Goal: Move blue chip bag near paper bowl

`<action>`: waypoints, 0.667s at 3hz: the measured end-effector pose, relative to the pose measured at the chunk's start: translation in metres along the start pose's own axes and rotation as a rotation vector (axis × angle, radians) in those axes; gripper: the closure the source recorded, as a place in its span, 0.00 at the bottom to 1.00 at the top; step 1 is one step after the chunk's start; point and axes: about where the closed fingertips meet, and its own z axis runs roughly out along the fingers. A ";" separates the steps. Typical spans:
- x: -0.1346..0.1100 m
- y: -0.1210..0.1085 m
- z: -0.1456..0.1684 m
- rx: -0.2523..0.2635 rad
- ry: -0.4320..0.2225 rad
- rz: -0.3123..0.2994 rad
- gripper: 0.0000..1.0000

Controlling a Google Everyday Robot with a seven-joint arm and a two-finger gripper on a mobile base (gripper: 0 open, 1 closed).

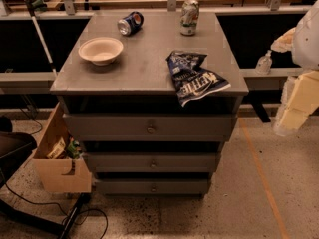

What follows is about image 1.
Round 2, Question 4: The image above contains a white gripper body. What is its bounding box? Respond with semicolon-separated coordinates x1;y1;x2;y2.
291;0;319;70

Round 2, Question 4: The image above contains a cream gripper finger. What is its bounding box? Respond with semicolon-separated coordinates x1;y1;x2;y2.
270;28;295;53
273;71;319;136

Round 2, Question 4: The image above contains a blue chip bag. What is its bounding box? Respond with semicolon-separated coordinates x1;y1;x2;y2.
166;51;231;107

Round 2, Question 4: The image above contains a white paper bowl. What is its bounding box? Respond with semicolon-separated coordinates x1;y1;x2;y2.
78;37;124;66

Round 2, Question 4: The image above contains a hand sanitizer bottle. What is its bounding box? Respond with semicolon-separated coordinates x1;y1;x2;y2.
255;50;272;75

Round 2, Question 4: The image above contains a blue soda can lying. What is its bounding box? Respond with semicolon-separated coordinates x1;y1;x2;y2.
117;11;144;36

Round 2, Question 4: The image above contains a grey drawer cabinet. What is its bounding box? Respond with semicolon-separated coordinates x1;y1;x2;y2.
51;10;248;195

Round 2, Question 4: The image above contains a green item in box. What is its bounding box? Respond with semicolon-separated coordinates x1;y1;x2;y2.
66;139;82;159

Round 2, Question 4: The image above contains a cardboard box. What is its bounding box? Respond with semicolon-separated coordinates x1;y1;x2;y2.
33;104;92;193

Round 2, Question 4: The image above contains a yellow snack pack in box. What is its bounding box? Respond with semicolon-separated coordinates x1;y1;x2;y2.
47;137;66;159

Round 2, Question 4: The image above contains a black office chair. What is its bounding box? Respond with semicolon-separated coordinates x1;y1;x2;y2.
0;116;37;187

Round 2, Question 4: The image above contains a black floor cable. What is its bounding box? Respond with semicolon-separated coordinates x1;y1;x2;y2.
0;169;110;239

